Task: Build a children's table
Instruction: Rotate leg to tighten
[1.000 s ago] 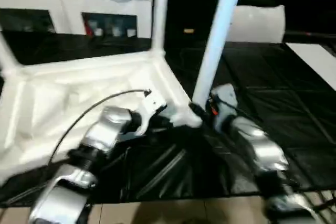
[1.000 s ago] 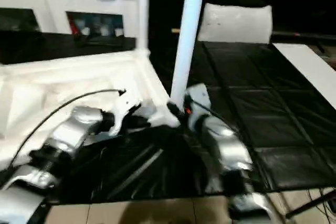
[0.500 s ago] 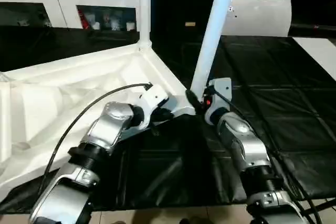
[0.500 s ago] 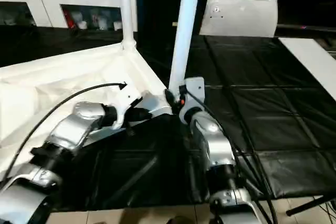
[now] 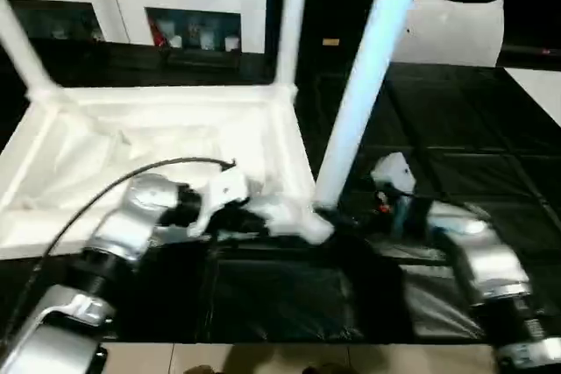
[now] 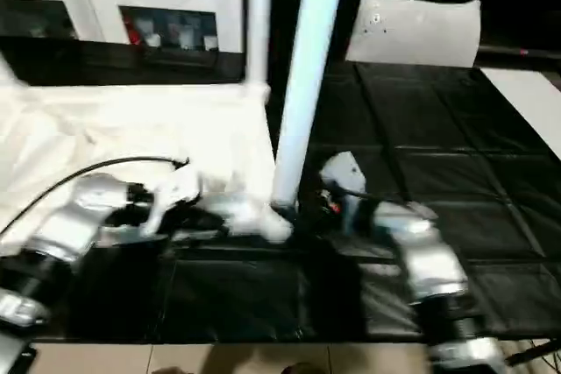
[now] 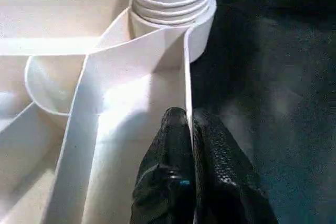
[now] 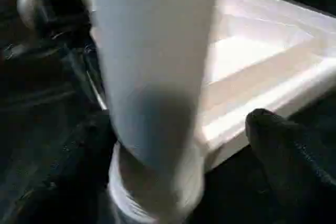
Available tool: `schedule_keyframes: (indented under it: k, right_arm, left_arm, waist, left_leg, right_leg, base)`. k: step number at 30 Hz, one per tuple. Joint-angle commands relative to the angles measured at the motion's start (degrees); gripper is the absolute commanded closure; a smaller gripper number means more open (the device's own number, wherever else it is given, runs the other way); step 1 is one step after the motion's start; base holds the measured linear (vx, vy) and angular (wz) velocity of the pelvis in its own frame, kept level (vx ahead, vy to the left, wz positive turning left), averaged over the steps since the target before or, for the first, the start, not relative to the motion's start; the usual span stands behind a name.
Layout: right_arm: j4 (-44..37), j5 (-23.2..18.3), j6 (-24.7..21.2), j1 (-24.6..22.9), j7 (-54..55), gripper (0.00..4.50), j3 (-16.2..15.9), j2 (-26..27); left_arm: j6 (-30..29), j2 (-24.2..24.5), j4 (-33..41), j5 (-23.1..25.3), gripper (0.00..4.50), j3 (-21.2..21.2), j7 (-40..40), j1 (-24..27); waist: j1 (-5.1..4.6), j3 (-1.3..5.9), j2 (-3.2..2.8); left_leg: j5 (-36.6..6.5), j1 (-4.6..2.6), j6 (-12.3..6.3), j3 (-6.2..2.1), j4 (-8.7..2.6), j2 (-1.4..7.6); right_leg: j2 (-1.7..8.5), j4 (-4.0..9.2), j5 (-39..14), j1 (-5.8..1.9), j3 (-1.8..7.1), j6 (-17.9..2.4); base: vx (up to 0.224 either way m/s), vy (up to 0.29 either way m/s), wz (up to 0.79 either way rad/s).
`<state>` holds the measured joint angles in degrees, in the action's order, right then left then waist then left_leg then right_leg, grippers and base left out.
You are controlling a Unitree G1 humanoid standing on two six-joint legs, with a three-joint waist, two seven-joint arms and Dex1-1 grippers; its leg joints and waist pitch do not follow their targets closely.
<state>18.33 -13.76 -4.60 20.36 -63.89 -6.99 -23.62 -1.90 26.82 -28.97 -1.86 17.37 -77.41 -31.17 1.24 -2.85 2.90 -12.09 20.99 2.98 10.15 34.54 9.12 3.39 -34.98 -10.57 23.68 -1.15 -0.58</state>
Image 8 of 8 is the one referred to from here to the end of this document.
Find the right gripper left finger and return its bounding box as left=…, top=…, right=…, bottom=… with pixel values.
left=0, top=113, right=117, bottom=224

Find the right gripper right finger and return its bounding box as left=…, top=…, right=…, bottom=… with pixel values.
left=245, top=109, right=336, bottom=224

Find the white plastic table top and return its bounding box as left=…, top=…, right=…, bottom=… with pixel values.
left=84, top=0, right=336, bottom=175

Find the white plastic table leg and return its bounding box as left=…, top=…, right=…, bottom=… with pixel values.
left=87, top=0, right=221, bottom=223

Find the black work mat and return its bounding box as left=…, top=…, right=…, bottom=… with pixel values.
left=0, top=0, right=336, bottom=224

